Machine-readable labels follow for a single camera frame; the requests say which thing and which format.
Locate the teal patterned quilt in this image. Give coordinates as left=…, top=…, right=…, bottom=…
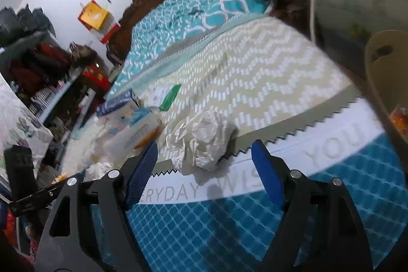
left=105, top=0, right=275, bottom=100

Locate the yellow red hanging box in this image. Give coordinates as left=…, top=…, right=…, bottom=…
left=77, top=0, right=121, bottom=44

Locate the clear plastic bag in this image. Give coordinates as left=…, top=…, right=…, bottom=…
left=62, top=124, right=131, bottom=178

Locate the white paper card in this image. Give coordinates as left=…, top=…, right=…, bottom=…
left=149, top=88, right=170, bottom=107

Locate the white blue orange box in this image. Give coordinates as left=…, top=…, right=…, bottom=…
left=108, top=109, right=162, bottom=150

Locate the green flat packet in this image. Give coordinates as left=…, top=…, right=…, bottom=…
left=159, top=84, right=182, bottom=112

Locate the cluttered storage shelf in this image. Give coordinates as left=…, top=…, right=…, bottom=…
left=0, top=4, right=96, bottom=139

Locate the white paper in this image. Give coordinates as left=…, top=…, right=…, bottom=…
left=166, top=109, right=238, bottom=175

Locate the red gift box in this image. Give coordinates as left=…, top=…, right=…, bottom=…
left=82, top=63, right=111, bottom=92

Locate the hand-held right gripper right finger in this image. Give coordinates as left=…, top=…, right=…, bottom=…
left=251, top=140, right=373, bottom=272

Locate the blue carton box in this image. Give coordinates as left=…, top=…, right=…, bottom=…
left=96, top=88, right=138, bottom=117

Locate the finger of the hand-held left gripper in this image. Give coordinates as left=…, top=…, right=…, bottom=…
left=8, top=183, right=69, bottom=206

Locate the beige chevron blanket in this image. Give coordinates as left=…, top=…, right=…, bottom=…
left=127, top=17, right=361, bottom=164

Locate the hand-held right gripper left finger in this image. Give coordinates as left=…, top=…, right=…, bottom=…
left=33, top=141, right=159, bottom=272

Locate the brown wooden headboard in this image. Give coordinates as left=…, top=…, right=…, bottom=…
left=107, top=0, right=203, bottom=67

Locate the beige plastic bin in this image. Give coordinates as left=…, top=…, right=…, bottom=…
left=364, top=30, right=408, bottom=151

